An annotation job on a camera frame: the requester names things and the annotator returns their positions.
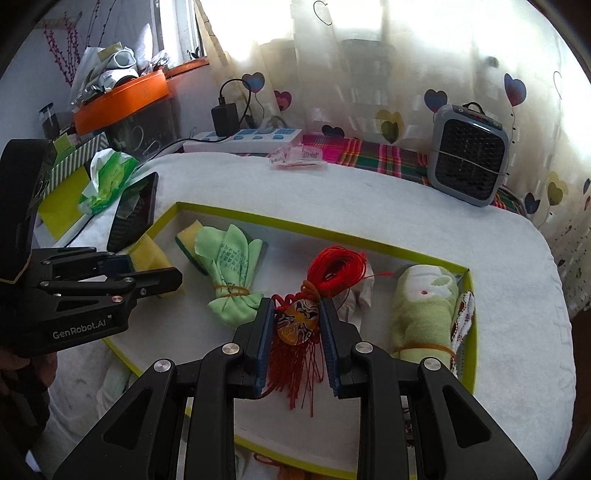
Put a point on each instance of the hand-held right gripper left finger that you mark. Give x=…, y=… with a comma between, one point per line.
x=263, y=346

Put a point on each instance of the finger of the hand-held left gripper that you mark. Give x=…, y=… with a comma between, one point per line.
x=78, y=261
x=147, y=282

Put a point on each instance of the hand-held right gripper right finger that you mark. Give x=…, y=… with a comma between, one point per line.
x=328, y=350

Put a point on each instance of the yellow sponge green scrub pad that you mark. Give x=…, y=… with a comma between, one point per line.
x=187, y=237
x=150, y=258

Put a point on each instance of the green cloth bundle rubber band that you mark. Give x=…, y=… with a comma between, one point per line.
x=228, y=263

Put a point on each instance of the red tassel mask ornament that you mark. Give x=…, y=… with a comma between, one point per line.
x=332, y=267

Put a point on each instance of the green towel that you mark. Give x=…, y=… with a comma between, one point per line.
x=420, y=314

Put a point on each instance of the shallow lime green box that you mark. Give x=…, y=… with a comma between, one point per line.
x=286, y=244

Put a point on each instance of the green tissue pack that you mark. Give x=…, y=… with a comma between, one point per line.
x=108, y=177

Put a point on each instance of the dark glass jar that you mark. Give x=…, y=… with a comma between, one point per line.
x=48, y=122

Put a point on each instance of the orange storage box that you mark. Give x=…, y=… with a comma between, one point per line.
x=124, y=99

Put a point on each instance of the black power adapter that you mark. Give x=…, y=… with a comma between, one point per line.
x=225, y=119

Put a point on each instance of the white blue power strip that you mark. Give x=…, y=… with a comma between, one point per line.
x=258, y=136

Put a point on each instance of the small clear plastic packet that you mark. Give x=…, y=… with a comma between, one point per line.
x=295, y=157

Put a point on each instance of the orange shelf with clutter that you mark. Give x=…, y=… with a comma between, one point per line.
x=92, y=64

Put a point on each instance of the plaid cloth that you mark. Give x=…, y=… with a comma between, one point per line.
x=369, y=154

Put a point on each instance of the purple flower branches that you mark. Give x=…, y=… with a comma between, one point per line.
x=64, y=50

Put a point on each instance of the grey portable heater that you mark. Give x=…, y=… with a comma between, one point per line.
x=466, y=157

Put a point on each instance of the heart print curtain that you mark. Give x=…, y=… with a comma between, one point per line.
x=346, y=69

